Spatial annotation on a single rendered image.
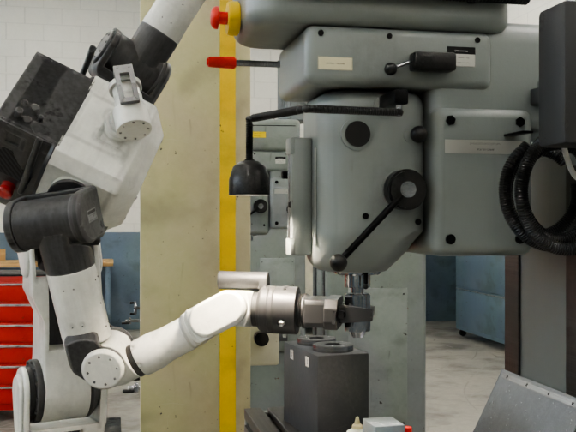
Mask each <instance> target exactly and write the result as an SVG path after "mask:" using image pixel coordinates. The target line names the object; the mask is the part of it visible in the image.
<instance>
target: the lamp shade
mask: <svg viewBox="0 0 576 432"><path fill-rule="evenodd" d="M229 195H270V178H269V176H268V173H267V168H266V166H264V165H263V164H262V163H260V162H259V161H255V160H254V159H245V160H244V161H240V162H238V163H237V164H236V165H234V166H233V167H232V170H231V175H230V178H229Z"/></svg>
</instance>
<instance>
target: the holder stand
mask: <svg viewBox="0 0 576 432"><path fill-rule="evenodd" d="M356 417H359V420H360V424H362V425H363V419H364V418H369V354H368V353H367V352H365V351H360V350H358V349H356V348H353V344H352V343H349V342H343V341H336V338H335V337H333V336H326V335H305V336H300V337H297V340H295V341H285V342H284V420H285V421H286V422H288V423H289V424H290V425H292V426H293V427H295V428H296V429H298V430H299V431H301V432H346V431H347V430H348V429H351V428H352V424H354V422H355V419H356Z"/></svg>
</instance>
